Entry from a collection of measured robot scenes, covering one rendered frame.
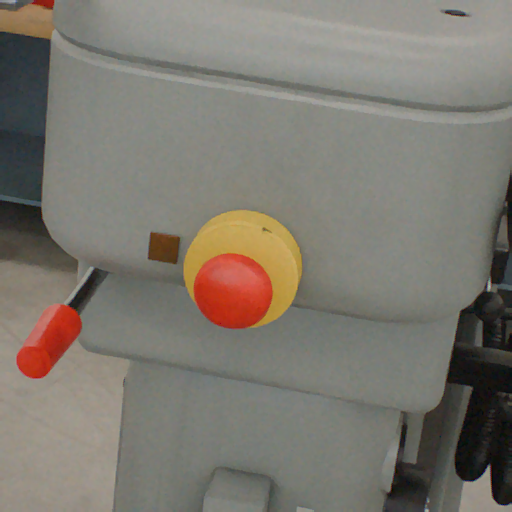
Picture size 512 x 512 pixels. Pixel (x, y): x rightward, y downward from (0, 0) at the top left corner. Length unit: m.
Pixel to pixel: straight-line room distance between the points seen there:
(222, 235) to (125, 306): 0.17
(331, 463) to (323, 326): 0.13
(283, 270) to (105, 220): 0.10
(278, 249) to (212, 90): 0.09
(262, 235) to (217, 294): 0.04
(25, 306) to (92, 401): 0.65
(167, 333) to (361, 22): 0.26
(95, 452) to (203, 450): 2.90
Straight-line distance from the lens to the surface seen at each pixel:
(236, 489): 0.90
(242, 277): 0.66
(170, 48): 0.68
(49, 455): 3.80
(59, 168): 0.74
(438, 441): 1.42
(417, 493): 1.06
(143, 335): 0.85
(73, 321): 0.75
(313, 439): 0.91
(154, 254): 0.72
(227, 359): 0.85
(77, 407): 4.02
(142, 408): 0.93
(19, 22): 4.62
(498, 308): 0.96
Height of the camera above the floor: 2.05
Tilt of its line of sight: 23 degrees down
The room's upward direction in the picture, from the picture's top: 7 degrees clockwise
